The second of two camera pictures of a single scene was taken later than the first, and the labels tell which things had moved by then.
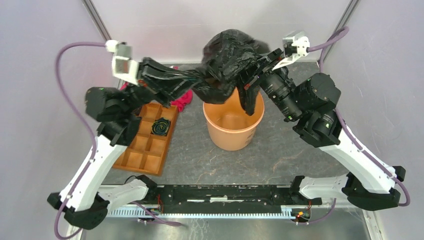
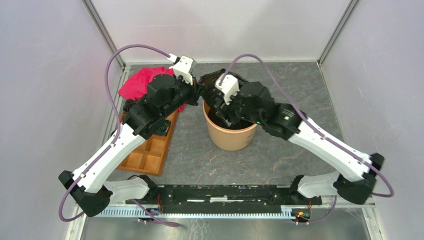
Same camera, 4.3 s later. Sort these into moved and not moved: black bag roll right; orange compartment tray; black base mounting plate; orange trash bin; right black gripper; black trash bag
Moved: right black gripper; black trash bag
Not moved: black base mounting plate; black bag roll right; orange compartment tray; orange trash bin
